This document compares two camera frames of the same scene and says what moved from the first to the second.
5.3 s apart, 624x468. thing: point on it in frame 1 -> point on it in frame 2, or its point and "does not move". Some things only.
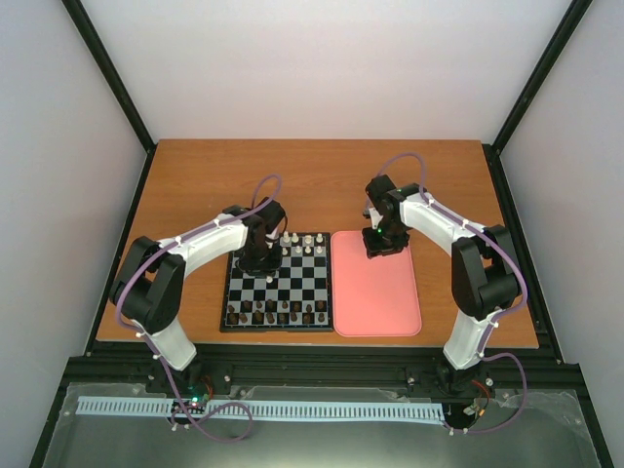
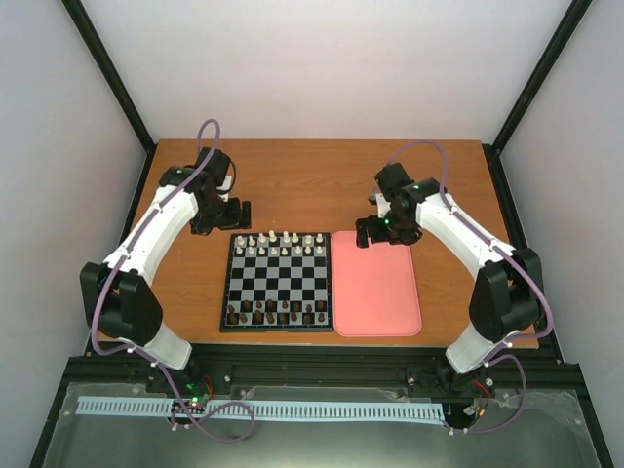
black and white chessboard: [296, 298] does not move
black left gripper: [269, 270] -> [199, 225]
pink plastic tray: [372, 297] does not move
